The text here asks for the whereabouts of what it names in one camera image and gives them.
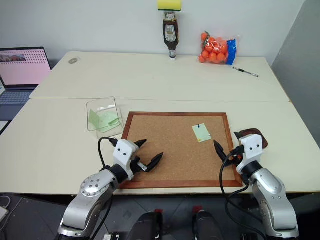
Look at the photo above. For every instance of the open laptop pink screen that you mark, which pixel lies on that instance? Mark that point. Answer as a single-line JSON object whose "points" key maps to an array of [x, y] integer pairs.
{"points": [[22, 70]]}

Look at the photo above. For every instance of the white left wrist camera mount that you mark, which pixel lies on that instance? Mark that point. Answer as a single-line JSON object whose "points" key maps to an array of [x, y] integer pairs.
{"points": [[123, 153]]}

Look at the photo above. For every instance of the small grey oval object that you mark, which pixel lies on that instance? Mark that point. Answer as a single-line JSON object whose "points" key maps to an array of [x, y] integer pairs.
{"points": [[73, 60]]}

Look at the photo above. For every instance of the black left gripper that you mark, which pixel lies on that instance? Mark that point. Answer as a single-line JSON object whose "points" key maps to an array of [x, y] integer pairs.
{"points": [[135, 167]]}

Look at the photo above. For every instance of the wood-framed cork board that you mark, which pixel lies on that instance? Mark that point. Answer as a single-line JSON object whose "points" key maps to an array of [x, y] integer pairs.
{"points": [[175, 155]]}

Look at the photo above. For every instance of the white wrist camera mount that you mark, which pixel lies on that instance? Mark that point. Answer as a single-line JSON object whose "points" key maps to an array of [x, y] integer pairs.
{"points": [[123, 153], [252, 150]]}

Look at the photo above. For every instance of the dark rounded shape red tab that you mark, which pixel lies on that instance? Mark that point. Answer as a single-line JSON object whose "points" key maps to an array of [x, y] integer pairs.
{"points": [[147, 225], [208, 225]]}

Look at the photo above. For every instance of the bag of orange balls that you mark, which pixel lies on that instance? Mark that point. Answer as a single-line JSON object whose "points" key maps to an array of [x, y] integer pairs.
{"points": [[215, 51]]}

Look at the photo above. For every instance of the black silver pen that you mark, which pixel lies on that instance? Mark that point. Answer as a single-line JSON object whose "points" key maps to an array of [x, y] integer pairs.
{"points": [[246, 72]]}

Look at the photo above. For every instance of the light green paper sheet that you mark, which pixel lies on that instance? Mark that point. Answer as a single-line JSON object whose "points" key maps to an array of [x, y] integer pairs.
{"points": [[107, 121]]}

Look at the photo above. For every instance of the brown wooden dish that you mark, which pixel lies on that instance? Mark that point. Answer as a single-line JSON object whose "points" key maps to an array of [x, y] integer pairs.
{"points": [[264, 143]]}

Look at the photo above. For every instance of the brown sauce squeeze bottle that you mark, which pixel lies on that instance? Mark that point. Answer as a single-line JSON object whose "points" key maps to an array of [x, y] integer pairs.
{"points": [[171, 32]]}

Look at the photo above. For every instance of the clear plastic container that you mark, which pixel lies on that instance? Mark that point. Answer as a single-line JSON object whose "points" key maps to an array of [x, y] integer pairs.
{"points": [[117, 110]]}

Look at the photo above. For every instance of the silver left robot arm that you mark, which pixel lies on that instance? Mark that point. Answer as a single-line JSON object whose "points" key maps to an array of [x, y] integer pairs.
{"points": [[90, 197]]}

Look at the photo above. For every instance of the pale green sticky note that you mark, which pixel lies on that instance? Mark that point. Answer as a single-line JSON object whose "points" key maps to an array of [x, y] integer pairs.
{"points": [[203, 135]]}

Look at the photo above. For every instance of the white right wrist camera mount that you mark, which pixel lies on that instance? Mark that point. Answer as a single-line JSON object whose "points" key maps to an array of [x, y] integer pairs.
{"points": [[252, 150]]}

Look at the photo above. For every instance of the yellow green sponge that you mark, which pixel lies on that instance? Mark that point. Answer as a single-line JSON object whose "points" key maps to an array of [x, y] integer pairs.
{"points": [[169, 5]]}

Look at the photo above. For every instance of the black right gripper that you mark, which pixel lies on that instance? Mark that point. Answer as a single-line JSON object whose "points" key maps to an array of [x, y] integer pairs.
{"points": [[234, 158]]}

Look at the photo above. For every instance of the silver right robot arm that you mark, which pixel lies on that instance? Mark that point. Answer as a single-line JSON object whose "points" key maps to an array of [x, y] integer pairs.
{"points": [[271, 200]]}

